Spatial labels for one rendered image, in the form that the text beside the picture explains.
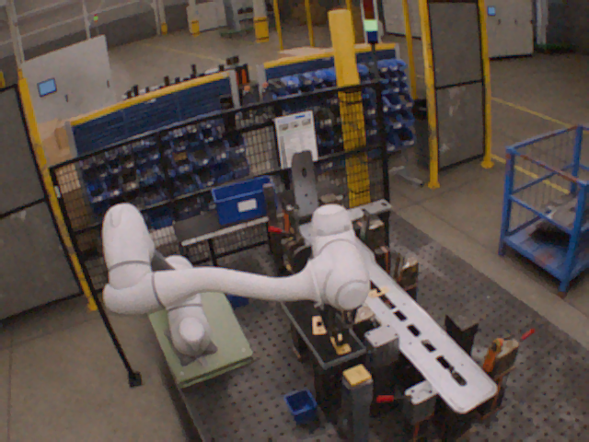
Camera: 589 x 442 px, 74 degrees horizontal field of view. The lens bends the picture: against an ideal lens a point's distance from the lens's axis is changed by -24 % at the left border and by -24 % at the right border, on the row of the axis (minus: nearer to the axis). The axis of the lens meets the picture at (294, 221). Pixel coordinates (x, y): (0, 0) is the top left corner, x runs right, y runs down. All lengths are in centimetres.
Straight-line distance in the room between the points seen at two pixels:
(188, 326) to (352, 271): 90
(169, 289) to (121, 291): 14
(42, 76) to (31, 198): 484
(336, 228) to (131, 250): 54
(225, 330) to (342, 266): 111
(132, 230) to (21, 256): 259
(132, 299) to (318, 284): 50
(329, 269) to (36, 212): 291
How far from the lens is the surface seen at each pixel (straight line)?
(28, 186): 362
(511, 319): 228
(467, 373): 160
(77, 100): 832
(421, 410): 148
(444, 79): 481
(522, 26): 1397
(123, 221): 135
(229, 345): 209
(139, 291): 128
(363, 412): 150
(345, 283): 104
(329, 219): 118
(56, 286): 400
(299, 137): 264
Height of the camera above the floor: 218
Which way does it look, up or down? 29 degrees down
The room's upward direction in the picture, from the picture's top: 8 degrees counter-clockwise
